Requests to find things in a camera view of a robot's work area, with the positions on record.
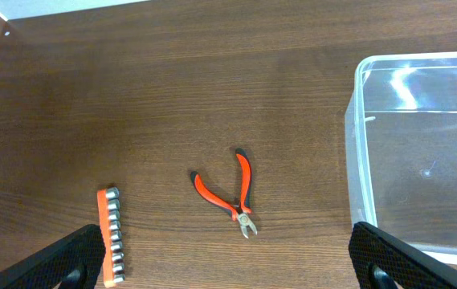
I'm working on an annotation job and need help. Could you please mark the red black side cutters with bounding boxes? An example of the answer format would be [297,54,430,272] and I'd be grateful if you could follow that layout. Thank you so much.
[190,147,259,240]

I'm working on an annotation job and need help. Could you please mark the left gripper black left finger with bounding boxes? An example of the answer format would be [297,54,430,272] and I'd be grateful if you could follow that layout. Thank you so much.
[0,224,106,289]

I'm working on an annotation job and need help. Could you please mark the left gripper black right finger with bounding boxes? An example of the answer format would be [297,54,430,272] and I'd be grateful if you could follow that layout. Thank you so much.
[349,222,457,289]

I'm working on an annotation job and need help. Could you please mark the clear plastic container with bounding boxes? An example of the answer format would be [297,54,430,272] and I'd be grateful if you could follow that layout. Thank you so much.
[345,51,457,265]

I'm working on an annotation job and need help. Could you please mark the orange socket bit holder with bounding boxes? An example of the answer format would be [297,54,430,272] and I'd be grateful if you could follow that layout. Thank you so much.
[96,187,125,288]

